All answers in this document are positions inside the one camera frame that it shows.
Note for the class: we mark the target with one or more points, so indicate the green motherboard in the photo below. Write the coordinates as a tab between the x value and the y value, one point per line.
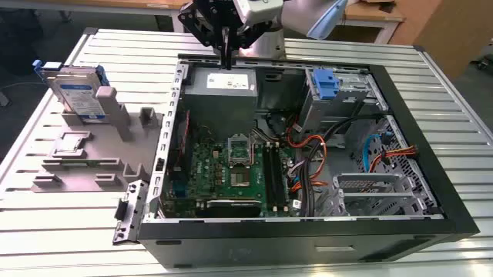
204	173

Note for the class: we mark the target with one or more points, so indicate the green RAM stick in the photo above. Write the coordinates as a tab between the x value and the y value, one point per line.
83	164

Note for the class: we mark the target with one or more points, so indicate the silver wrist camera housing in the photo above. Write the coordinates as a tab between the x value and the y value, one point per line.
259	11

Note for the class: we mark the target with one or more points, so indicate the wooden desk white frame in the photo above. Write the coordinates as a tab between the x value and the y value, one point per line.
369	14

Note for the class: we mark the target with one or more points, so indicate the grey hinged card bracket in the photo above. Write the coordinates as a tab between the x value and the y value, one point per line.
132	207

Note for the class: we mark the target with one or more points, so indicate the black RAM slot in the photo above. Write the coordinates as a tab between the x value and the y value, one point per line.
272	176
281	176

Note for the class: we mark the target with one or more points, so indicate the grey power supply unit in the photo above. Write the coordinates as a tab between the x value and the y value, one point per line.
220	109

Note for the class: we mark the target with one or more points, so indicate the black PC case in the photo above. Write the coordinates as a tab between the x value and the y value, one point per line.
293	233

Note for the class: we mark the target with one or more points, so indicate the blue expansion slot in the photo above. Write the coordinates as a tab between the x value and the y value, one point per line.
181	190

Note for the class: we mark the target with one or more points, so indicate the black graphics card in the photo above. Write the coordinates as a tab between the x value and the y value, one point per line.
232	209

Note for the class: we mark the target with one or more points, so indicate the metal optical drive cage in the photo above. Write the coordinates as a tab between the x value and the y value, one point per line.
347	106

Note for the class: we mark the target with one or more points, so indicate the hard disk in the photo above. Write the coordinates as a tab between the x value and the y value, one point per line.
77	92

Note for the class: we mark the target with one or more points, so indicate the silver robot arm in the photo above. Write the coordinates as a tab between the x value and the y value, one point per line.
267	43

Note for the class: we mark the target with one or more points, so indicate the blue drive latch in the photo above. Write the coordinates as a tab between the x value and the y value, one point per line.
325	83

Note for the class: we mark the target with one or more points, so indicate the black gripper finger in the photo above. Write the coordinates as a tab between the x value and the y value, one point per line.
250	36
197	26

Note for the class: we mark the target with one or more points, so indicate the grey parts rack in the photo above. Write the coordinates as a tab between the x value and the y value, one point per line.
105	155

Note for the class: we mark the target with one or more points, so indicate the silver CPU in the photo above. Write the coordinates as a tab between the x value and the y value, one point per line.
70	144

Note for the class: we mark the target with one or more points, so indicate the CPU socket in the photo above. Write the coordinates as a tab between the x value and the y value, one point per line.
242	178

